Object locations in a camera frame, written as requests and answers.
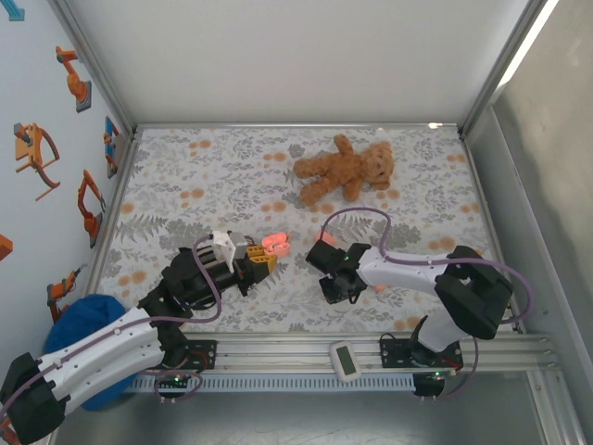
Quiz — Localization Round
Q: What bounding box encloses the floral print tablecloth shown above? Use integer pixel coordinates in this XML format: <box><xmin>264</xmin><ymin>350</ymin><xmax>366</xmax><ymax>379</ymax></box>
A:
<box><xmin>95</xmin><ymin>127</ymin><xmax>507</xmax><ymax>334</ymax></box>

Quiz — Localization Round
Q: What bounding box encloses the brown teddy bear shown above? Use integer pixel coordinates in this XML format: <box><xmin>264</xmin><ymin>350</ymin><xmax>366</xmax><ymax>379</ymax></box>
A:
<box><xmin>293</xmin><ymin>133</ymin><xmax>396</xmax><ymax>208</ymax></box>

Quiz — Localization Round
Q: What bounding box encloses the white timer with display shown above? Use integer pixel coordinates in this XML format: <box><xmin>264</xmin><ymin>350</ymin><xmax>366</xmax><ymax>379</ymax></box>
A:
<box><xmin>328</xmin><ymin>339</ymin><xmax>362</xmax><ymax>384</ymax></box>

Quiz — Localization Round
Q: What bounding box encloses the black control board with LED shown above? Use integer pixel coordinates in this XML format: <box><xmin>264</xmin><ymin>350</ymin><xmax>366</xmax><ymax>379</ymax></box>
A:
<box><xmin>413</xmin><ymin>370</ymin><xmax>448</xmax><ymax>400</ymax></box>
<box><xmin>157</xmin><ymin>370</ymin><xmax>205</xmax><ymax>390</ymax></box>

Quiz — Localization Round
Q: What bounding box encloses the blue cloth bundle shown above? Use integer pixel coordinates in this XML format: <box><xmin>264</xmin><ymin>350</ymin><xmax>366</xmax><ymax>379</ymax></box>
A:
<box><xmin>44</xmin><ymin>293</ymin><xmax>140</xmax><ymax>413</ymax></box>

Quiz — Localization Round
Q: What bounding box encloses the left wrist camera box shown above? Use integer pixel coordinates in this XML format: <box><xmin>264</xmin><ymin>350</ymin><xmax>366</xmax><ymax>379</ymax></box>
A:
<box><xmin>211</xmin><ymin>230</ymin><xmax>249</xmax><ymax>274</ymax></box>

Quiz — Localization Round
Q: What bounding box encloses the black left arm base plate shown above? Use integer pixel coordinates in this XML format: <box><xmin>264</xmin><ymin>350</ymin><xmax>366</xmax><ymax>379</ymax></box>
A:
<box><xmin>183</xmin><ymin>338</ymin><xmax>220</xmax><ymax>373</ymax></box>

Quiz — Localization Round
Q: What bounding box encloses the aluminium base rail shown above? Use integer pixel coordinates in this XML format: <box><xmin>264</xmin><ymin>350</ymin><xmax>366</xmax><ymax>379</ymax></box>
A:
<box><xmin>184</xmin><ymin>331</ymin><xmax>560</xmax><ymax>373</ymax></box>

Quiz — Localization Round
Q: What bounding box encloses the aluminium frame rail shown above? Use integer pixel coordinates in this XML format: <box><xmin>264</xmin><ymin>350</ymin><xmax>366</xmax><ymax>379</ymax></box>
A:
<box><xmin>132</xmin><ymin>121</ymin><xmax>463</xmax><ymax>133</ymax></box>
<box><xmin>461</xmin><ymin>132</ymin><xmax>527</xmax><ymax>335</ymax></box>
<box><xmin>85</xmin><ymin>132</ymin><xmax>141</xmax><ymax>302</ymax></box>

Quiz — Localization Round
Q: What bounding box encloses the looped purple cable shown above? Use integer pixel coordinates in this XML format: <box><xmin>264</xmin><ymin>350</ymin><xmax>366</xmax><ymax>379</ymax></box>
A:
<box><xmin>153</xmin><ymin>367</ymin><xmax>208</xmax><ymax>406</ymax></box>
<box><xmin>418</xmin><ymin>337</ymin><xmax>482</xmax><ymax>403</ymax></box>

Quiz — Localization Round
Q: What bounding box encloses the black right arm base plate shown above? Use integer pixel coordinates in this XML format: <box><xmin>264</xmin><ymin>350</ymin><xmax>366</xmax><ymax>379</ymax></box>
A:
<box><xmin>378</xmin><ymin>337</ymin><xmax>464</xmax><ymax>373</ymax></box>

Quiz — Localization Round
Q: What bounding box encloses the white slotted cable duct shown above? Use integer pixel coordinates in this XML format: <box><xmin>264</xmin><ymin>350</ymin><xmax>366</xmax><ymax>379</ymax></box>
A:
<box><xmin>129</xmin><ymin>373</ymin><xmax>417</xmax><ymax>394</ymax></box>

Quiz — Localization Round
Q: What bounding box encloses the orange grey gripper wall sticker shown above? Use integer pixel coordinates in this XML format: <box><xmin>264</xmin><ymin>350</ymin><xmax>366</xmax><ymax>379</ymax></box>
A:
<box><xmin>12</xmin><ymin>121</ymin><xmax>62</xmax><ymax>202</ymax></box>

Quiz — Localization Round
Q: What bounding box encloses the aluminium frame post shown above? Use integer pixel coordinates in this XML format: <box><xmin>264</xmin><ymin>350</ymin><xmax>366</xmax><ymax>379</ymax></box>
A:
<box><xmin>47</xmin><ymin>0</ymin><xmax>139</xmax><ymax>140</ymax></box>
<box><xmin>457</xmin><ymin>0</ymin><xmax>560</xmax><ymax>139</ymax></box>
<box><xmin>526</xmin><ymin>368</ymin><xmax>588</xmax><ymax>445</ymax></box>

